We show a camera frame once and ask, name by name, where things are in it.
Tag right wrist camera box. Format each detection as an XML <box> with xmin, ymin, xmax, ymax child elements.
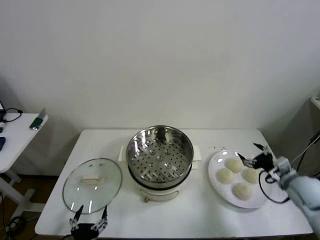
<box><xmin>271</xmin><ymin>156</ymin><xmax>292</xmax><ymax>182</ymax></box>

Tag thin black desk cable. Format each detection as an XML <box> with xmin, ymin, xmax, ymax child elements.
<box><xmin>0</xmin><ymin>107</ymin><xmax>24</xmax><ymax>123</ymax></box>

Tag white side table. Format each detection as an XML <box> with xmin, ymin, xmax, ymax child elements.
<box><xmin>0</xmin><ymin>112</ymin><xmax>49</xmax><ymax>218</ymax></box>

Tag beige cabinet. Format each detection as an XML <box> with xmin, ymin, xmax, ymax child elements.
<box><xmin>284</xmin><ymin>94</ymin><xmax>320</xmax><ymax>180</ymax></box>

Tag tangled floor cables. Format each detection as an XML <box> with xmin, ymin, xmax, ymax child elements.
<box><xmin>0</xmin><ymin>192</ymin><xmax>28</xmax><ymax>237</ymax></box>

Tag green and silver object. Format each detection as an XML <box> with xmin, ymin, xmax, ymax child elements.
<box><xmin>29</xmin><ymin>107</ymin><xmax>49</xmax><ymax>130</ymax></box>

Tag perforated steel steamer basket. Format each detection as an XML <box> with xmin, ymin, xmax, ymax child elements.
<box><xmin>126</xmin><ymin>125</ymin><xmax>195</xmax><ymax>190</ymax></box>

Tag white steamed baozi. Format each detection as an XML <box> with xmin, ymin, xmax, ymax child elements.
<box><xmin>226</xmin><ymin>157</ymin><xmax>244</xmax><ymax>174</ymax></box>
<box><xmin>232</xmin><ymin>182</ymin><xmax>253</xmax><ymax>201</ymax></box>
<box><xmin>216</xmin><ymin>167</ymin><xmax>235</xmax><ymax>185</ymax></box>
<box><xmin>242</xmin><ymin>167</ymin><xmax>262</xmax><ymax>185</ymax></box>

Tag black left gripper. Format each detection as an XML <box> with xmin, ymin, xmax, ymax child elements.
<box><xmin>69</xmin><ymin>204</ymin><xmax>110</xmax><ymax>240</ymax></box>

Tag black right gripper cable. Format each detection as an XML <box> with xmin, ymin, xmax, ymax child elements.
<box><xmin>258</xmin><ymin>168</ymin><xmax>291</xmax><ymax>204</ymax></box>

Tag round glass pot lid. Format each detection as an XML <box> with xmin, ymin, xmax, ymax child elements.
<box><xmin>62</xmin><ymin>157</ymin><xmax>123</xmax><ymax>215</ymax></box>

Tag black power cable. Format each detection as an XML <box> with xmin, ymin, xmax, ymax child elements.
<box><xmin>292</xmin><ymin>132</ymin><xmax>320</xmax><ymax>176</ymax></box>

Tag white wall cable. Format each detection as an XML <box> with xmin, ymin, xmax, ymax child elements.
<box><xmin>289</xmin><ymin>142</ymin><xmax>313</xmax><ymax>165</ymax></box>

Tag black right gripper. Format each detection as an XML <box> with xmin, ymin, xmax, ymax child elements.
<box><xmin>236</xmin><ymin>142</ymin><xmax>276</xmax><ymax>173</ymax></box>

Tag cream electric cooker pot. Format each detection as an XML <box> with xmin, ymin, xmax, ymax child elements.
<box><xmin>117</xmin><ymin>144</ymin><xmax>203</xmax><ymax>203</ymax></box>

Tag round white plate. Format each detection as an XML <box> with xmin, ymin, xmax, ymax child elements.
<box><xmin>207</xmin><ymin>149</ymin><xmax>273</xmax><ymax>210</ymax></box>

